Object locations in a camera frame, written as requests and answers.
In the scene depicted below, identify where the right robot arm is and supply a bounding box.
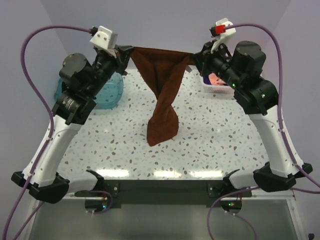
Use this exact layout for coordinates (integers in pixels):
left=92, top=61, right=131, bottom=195
left=191, top=41, right=313, bottom=197

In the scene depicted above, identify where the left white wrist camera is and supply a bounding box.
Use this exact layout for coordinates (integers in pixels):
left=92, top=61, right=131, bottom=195
left=90, top=25, right=118, bottom=57

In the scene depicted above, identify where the blue transparent plastic tray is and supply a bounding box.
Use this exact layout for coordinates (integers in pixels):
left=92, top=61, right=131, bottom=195
left=54, top=73, right=125, bottom=110

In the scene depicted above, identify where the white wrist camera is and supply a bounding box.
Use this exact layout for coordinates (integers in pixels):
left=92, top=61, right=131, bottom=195
left=210, top=18, right=236, bottom=54
left=90, top=25, right=118, bottom=57

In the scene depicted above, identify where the purple towel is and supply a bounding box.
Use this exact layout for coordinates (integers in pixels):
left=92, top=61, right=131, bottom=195
left=203, top=75, right=212, bottom=85

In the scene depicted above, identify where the pink towel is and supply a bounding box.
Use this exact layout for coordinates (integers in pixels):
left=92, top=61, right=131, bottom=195
left=208, top=73, right=227, bottom=87

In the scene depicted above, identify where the white plastic basket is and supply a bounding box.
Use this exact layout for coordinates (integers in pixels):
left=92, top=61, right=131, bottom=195
left=200, top=77, right=234, bottom=94

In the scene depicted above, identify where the brown towel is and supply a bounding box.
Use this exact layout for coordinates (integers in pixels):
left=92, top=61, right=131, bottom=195
left=131, top=47, right=194, bottom=147

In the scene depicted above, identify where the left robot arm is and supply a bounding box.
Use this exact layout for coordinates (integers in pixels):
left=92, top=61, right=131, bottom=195
left=11, top=45, right=134, bottom=204

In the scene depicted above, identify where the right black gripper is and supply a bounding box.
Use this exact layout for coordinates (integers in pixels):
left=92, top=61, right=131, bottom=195
left=192, top=38, right=244, bottom=90

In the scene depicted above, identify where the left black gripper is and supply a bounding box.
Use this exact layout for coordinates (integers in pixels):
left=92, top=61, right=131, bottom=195
left=86, top=42, right=133, bottom=98

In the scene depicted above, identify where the purple cable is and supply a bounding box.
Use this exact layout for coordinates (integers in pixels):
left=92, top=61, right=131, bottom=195
left=207, top=22, right=320, bottom=240
left=0, top=24, right=97, bottom=240

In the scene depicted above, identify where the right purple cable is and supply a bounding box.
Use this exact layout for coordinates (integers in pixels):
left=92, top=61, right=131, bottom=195
left=207, top=22, right=320, bottom=240

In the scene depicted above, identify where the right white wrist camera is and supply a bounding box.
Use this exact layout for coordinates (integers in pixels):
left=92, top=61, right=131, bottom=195
left=210, top=18, right=236, bottom=54

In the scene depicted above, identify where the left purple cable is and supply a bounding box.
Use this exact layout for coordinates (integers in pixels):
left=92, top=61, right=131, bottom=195
left=0, top=24, right=97, bottom=240

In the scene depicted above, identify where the aluminium frame rail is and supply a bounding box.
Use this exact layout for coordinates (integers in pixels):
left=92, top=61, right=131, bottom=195
left=31, top=184, right=296, bottom=201

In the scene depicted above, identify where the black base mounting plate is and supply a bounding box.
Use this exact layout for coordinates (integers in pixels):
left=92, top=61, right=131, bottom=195
left=74, top=179, right=253, bottom=209

